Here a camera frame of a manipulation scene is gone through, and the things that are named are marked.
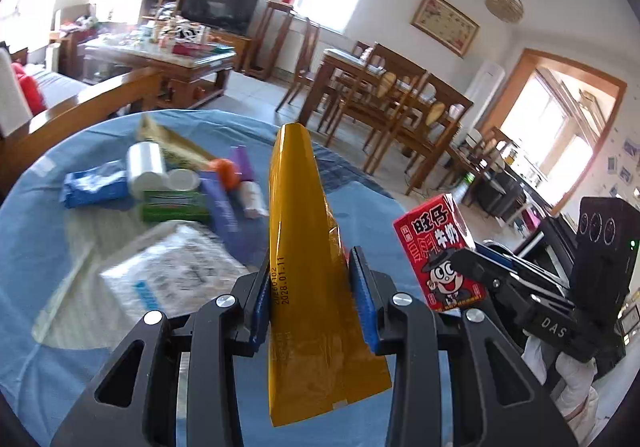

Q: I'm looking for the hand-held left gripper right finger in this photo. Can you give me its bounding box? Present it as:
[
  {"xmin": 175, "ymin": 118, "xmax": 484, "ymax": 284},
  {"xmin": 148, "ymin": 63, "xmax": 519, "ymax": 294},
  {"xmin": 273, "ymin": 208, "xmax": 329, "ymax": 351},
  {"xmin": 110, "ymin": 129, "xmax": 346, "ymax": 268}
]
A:
[{"xmin": 348, "ymin": 246, "xmax": 581, "ymax": 447}]

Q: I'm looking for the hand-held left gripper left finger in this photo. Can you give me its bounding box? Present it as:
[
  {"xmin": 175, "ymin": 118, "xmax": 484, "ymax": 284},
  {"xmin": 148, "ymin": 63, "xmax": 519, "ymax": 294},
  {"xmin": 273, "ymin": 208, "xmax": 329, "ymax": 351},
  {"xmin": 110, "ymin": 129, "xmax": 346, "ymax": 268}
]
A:
[{"xmin": 50, "ymin": 259, "xmax": 274, "ymax": 447}]

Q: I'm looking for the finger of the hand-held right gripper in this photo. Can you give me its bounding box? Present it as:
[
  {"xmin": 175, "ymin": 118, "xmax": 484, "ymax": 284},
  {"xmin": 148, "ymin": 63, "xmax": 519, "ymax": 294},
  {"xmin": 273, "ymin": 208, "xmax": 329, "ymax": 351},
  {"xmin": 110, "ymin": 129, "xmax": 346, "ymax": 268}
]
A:
[
  {"xmin": 452, "ymin": 247, "xmax": 573, "ymax": 323},
  {"xmin": 475, "ymin": 239, "xmax": 526, "ymax": 273}
]

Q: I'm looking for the red milk carton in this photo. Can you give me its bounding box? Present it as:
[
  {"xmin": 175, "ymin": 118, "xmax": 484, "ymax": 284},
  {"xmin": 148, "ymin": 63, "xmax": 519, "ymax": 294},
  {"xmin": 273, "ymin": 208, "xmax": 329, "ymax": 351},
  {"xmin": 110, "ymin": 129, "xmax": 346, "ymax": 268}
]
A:
[{"xmin": 393, "ymin": 193, "xmax": 487, "ymax": 312}]

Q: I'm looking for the yellow snack packet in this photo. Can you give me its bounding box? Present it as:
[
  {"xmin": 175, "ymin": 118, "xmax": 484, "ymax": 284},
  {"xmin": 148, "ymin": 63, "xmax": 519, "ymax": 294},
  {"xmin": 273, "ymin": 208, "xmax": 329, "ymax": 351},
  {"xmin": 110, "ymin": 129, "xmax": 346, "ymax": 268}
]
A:
[{"xmin": 267, "ymin": 123, "xmax": 394, "ymax": 428}]

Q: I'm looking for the purple tube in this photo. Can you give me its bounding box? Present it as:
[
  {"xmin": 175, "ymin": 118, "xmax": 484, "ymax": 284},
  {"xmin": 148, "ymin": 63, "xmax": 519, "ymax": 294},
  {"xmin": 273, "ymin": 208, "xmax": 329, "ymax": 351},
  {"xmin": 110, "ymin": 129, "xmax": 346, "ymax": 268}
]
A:
[{"xmin": 229, "ymin": 145, "xmax": 255, "ymax": 183}]

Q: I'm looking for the beige packet with green print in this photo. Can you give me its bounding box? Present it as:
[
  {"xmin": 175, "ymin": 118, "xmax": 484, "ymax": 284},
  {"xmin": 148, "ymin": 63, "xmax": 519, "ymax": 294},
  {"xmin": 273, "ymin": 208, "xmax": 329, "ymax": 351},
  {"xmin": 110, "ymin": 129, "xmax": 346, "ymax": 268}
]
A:
[{"xmin": 136, "ymin": 114, "xmax": 219, "ymax": 171}]

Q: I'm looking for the person's right hand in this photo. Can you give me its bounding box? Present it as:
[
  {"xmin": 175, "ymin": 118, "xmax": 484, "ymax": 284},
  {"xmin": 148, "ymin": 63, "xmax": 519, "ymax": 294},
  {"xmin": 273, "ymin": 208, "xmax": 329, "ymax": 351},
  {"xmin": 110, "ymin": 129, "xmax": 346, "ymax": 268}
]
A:
[{"xmin": 522, "ymin": 336, "xmax": 598, "ymax": 410}]

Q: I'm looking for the black upright piano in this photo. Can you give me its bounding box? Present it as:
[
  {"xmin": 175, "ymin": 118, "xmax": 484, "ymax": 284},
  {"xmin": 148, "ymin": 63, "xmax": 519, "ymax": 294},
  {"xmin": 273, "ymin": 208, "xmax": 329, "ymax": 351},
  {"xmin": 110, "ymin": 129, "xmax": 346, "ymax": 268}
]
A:
[{"xmin": 487, "ymin": 216, "xmax": 581, "ymax": 299}]

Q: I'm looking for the black ottoman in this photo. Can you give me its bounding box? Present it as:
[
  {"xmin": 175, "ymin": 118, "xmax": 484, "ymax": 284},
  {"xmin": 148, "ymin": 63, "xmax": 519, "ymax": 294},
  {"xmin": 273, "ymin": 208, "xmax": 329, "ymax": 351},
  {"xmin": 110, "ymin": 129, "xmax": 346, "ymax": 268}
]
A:
[{"xmin": 475, "ymin": 171, "xmax": 551, "ymax": 229}]

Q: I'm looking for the clear plastic packet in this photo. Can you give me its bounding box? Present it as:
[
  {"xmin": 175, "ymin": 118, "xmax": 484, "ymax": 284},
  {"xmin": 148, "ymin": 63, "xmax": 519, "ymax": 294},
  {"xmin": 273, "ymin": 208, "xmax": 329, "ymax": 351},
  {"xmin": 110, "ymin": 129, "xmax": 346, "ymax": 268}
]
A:
[{"xmin": 98, "ymin": 221, "xmax": 251, "ymax": 324}]

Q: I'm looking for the purple box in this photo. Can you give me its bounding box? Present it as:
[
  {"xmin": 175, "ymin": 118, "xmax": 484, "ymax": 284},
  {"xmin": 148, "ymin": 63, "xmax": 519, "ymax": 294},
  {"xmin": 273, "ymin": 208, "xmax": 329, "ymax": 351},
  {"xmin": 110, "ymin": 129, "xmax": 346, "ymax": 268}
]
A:
[{"xmin": 200, "ymin": 177, "xmax": 251, "ymax": 237}]

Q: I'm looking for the white small bottle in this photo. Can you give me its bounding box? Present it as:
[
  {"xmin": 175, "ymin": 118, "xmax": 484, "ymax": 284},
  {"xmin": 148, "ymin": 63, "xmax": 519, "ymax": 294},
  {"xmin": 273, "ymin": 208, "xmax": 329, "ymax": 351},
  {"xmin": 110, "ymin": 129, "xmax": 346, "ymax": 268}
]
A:
[{"xmin": 238, "ymin": 180, "xmax": 270, "ymax": 220}]

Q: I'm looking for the green box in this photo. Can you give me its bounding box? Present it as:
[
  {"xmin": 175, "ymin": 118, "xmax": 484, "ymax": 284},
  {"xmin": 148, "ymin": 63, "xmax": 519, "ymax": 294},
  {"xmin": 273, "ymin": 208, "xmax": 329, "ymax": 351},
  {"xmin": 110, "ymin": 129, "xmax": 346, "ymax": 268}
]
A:
[{"xmin": 141, "ymin": 189, "xmax": 211, "ymax": 224}]

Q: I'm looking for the orange small item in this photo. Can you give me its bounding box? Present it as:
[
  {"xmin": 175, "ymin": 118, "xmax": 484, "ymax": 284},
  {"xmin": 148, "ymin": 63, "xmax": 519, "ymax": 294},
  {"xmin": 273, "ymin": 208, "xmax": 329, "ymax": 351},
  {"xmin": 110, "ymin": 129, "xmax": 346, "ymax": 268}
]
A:
[{"xmin": 209, "ymin": 158, "xmax": 241, "ymax": 190}]

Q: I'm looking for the white round lid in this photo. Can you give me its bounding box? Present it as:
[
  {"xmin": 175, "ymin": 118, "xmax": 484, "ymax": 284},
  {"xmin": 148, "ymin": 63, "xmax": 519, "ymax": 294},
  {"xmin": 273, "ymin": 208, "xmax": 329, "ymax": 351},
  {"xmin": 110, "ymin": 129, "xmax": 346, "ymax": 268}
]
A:
[{"xmin": 166, "ymin": 168, "xmax": 202, "ymax": 193}]

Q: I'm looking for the white standing air conditioner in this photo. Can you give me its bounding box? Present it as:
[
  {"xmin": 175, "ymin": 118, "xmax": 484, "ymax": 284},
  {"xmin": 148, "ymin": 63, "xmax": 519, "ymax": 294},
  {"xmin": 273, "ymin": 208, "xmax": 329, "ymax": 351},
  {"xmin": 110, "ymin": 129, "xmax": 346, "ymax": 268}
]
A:
[{"xmin": 462, "ymin": 63, "xmax": 506, "ymax": 128}]

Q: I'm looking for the white plastic bag roll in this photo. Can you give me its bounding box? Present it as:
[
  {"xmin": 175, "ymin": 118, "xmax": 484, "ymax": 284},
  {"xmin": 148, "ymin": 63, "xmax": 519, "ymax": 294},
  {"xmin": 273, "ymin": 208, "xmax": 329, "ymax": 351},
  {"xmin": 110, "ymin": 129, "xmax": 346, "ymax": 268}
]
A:
[{"xmin": 126, "ymin": 141, "xmax": 169, "ymax": 200}]

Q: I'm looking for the blue tissue packet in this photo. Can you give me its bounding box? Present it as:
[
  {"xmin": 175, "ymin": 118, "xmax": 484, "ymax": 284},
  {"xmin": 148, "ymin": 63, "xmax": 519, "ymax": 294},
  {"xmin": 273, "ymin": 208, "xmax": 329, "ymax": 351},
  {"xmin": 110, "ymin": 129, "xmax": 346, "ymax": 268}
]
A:
[{"xmin": 60, "ymin": 161, "xmax": 132, "ymax": 209}]

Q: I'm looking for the blue tablecloth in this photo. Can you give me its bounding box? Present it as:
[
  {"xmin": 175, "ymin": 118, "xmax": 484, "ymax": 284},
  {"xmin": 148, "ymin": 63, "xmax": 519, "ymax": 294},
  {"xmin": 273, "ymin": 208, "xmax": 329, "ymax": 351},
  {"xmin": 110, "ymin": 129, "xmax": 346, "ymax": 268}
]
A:
[{"xmin": 0, "ymin": 109, "xmax": 451, "ymax": 447}]

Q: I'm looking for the wooden dining table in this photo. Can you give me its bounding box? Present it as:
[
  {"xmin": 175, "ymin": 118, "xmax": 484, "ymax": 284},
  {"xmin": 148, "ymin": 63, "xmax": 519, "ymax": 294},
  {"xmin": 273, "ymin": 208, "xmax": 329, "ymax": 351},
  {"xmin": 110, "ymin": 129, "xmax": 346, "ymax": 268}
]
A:
[{"xmin": 299, "ymin": 48, "xmax": 474, "ymax": 128}]

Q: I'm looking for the wooden coffee table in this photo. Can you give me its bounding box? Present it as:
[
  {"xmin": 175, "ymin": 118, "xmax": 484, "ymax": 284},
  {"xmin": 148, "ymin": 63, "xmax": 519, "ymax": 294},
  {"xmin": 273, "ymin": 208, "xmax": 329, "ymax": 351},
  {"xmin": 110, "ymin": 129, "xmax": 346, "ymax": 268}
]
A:
[{"xmin": 80, "ymin": 34, "xmax": 237, "ymax": 110}]

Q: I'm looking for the wooden television stand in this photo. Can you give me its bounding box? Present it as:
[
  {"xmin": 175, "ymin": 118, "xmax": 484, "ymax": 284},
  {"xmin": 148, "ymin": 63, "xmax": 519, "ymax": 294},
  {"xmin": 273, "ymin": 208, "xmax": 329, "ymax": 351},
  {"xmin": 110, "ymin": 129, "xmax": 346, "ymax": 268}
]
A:
[{"xmin": 209, "ymin": 29, "xmax": 254, "ymax": 74}]

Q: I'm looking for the tall wooden plant stand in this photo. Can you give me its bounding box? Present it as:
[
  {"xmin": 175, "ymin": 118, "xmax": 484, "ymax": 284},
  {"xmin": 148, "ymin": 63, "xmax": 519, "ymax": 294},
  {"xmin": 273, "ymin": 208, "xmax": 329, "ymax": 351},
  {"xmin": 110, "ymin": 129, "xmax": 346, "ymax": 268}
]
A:
[{"xmin": 245, "ymin": 0, "xmax": 296, "ymax": 82}]

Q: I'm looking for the coffee table clutter pile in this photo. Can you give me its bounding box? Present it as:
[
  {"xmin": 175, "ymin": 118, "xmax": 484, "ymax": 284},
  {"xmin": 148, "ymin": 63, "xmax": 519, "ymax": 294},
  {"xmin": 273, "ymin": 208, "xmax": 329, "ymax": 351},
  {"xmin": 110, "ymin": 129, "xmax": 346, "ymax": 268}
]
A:
[{"xmin": 100, "ymin": 16, "xmax": 236, "ymax": 65}]

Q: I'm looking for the black television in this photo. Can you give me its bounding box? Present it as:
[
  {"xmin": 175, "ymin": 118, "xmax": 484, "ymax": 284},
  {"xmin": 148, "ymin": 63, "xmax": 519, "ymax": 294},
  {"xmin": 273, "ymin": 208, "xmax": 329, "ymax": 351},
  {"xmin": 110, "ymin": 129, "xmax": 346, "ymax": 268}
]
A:
[{"xmin": 179, "ymin": 0, "xmax": 264, "ymax": 38}]

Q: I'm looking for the red cushion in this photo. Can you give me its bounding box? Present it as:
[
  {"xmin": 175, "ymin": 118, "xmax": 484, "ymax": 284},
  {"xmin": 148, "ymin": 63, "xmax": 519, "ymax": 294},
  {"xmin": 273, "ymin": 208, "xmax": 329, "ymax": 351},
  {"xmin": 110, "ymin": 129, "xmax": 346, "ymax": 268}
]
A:
[{"xmin": 11, "ymin": 63, "xmax": 49, "ymax": 117}]

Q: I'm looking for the white cushion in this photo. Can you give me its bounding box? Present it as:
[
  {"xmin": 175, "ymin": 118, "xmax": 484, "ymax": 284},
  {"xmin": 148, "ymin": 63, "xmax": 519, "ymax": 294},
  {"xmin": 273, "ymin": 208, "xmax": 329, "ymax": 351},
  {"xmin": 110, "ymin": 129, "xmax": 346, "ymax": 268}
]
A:
[{"xmin": 0, "ymin": 49, "xmax": 34, "ymax": 138}]

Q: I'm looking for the group of wall photos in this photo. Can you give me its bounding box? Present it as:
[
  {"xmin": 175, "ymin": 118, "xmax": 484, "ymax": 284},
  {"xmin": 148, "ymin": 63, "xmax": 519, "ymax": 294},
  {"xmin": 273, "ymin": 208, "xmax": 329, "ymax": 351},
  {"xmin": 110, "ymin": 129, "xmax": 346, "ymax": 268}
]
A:
[{"xmin": 606, "ymin": 137, "xmax": 640, "ymax": 204}]

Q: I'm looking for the wooden doorway frame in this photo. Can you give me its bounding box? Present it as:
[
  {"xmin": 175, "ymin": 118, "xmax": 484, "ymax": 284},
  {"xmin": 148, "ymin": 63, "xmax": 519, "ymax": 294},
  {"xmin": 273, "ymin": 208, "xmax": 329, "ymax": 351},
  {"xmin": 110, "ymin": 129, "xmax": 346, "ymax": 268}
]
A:
[{"xmin": 481, "ymin": 48, "xmax": 629, "ymax": 218}]

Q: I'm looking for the gold framed wall picture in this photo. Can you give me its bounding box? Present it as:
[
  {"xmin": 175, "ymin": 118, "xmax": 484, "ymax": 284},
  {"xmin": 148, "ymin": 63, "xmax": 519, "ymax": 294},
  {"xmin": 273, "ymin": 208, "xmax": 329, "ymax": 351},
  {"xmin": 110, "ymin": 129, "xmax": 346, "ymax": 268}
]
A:
[{"xmin": 411, "ymin": 0, "xmax": 481, "ymax": 58}]

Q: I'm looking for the wooden sofa frame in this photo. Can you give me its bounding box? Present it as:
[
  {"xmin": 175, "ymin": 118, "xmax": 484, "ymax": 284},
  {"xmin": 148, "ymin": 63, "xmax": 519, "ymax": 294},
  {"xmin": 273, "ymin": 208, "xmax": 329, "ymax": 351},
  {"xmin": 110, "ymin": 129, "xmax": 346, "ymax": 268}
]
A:
[{"xmin": 0, "ymin": 67, "xmax": 164, "ymax": 188}]

